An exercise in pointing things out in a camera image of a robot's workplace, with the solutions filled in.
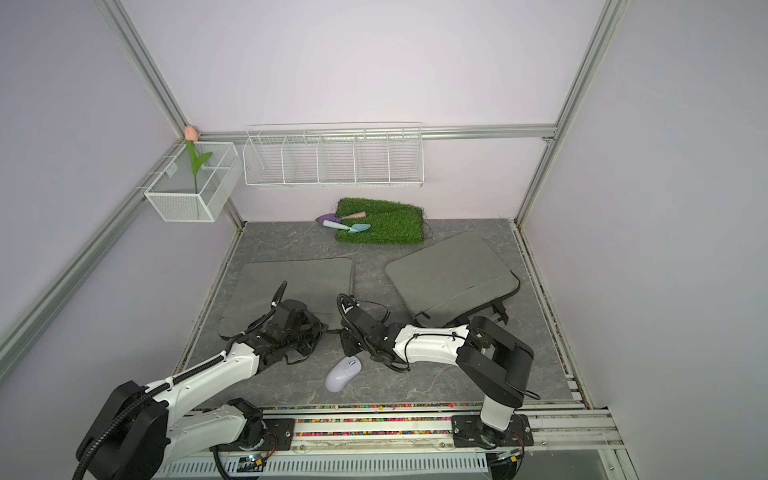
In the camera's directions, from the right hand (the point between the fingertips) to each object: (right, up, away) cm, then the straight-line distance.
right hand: (343, 333), depth 85 cm
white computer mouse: (+1, -9, -4) cm, 10 cm away
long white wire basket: (-5, +55, +13) cm, 57 cm away
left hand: (-4, +2, +1) cm, 4 cm away
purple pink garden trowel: (-10, +37, +35) cm, 52 cm away
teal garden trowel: (0, +33, +31) cm, 45 cm away
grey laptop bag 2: (+35, +14, +15) cm, 40 cm away
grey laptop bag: (-10, +13, +14) cm, 22 cm away
